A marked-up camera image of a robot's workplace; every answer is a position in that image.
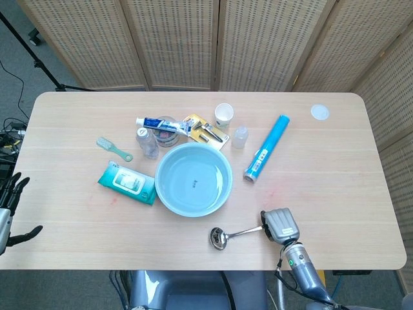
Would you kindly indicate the stainless steel ladle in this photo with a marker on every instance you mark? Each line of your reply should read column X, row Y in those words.
column 217, row 239

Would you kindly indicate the translucent squeeze wash bottle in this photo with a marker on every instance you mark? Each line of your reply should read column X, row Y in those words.
column 240, row 138

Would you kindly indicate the clear plastic water bottle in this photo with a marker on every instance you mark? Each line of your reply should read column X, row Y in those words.
column 147, row 145

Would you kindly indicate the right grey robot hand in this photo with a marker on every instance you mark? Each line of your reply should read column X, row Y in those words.
column 282, row 224

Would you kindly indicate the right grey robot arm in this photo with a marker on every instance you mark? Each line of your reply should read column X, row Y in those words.
column 303, row 268

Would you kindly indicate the grey robot torso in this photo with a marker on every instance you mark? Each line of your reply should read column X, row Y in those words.
column 193, row 290

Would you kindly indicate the black caster wheel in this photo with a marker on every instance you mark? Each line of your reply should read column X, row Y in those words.
column 35, row 37

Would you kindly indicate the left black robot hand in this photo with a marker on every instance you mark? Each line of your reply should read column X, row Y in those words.
column 14, row 193

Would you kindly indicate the blue cling film roll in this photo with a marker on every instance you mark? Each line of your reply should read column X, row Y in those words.
column 267, row 147

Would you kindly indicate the yellow razor blister pack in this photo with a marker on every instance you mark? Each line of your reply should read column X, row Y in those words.
column 211, row 135

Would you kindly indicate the green brush with white bristles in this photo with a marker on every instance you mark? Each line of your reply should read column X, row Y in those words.
column 104, row 142

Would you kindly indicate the blue white toothpaste tube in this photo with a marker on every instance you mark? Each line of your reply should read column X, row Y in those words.
column 158, row 123

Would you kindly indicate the green wet wipes pack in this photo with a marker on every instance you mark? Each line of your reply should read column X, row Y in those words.
column 126, row 182

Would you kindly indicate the paper cup with flower print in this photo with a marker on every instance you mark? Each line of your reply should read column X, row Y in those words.
column 224, row 113

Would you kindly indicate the black tripod stand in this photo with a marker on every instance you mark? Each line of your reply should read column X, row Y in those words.
column 38, row 63

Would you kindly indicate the white round lid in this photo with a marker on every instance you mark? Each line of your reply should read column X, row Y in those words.
column 320, row 112

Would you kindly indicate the light blue plastic basin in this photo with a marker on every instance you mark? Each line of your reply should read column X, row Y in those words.
column 193, row 205

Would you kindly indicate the wicker folding screen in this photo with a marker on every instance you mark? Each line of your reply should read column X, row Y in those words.
column 177, row 42

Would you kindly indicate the round glass jar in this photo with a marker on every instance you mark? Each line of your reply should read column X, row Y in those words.
column 166, row 139

